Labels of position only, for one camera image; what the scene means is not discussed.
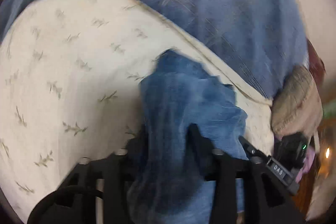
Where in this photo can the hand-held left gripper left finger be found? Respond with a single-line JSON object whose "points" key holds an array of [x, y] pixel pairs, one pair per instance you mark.
{"points": [[136, 146]]}

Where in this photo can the blue denim jeans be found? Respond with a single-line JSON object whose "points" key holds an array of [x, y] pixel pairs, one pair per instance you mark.
{"points": [[210, 16]]}

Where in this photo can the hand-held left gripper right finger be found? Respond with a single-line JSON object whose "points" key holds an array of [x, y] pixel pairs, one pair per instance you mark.
{"points": [[195, 140]]}

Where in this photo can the beige cloth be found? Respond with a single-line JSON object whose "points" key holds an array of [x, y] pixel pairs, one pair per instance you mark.
{"points": [[296, 100]]}

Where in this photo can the cream leaf-print blanket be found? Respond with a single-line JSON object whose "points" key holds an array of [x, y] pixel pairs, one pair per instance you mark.
{"points": [[65, 69]]}

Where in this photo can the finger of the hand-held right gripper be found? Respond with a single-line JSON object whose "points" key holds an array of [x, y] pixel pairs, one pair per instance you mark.
{"points": [[248, 148]]}

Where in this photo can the blue denim pants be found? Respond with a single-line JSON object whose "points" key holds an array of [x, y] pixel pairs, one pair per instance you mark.
{"points": [[178, 98]]}

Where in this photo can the purple cloth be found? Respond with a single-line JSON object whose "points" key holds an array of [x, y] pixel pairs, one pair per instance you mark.
{"points": [[309, 158]]}

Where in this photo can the dark red cloth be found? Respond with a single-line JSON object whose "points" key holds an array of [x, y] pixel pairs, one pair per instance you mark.
{"points": [[316, 61]]}

